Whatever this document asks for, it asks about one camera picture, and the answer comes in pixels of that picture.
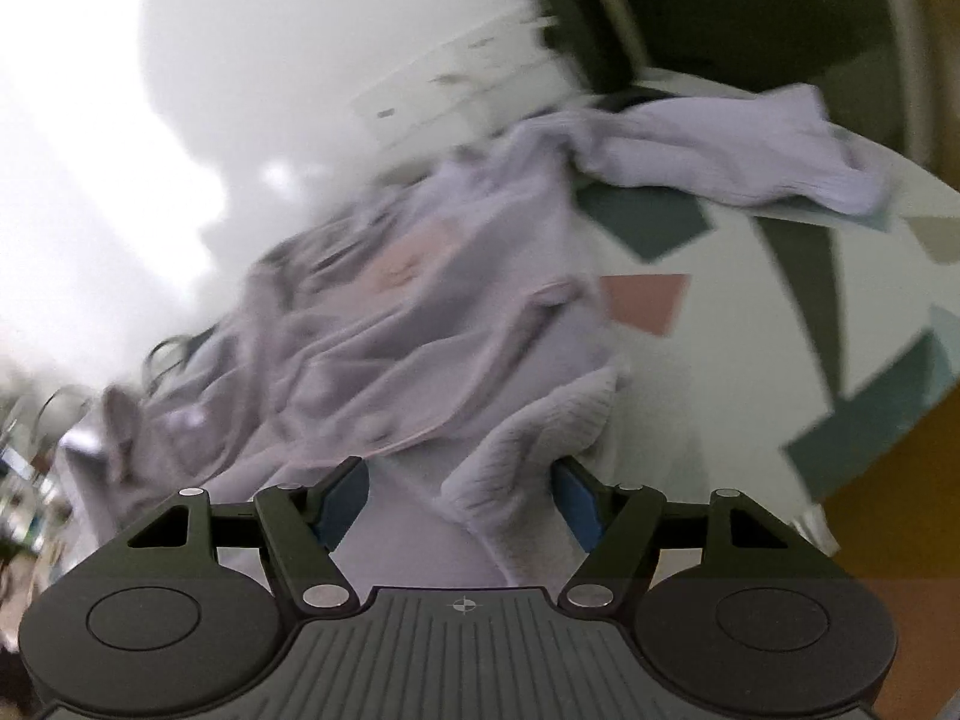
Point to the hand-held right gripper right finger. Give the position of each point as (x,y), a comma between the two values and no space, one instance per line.
(576,502)

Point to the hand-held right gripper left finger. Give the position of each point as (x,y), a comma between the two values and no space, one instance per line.
(343,502)

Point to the lavender fleece robe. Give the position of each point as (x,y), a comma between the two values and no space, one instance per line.
(420,360)

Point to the black water bottle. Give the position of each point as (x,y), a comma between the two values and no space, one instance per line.
(577,15)

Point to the black glossy box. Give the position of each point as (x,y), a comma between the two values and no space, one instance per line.
(750,22)

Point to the white wall socket panel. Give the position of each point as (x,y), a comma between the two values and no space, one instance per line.
(450,75)

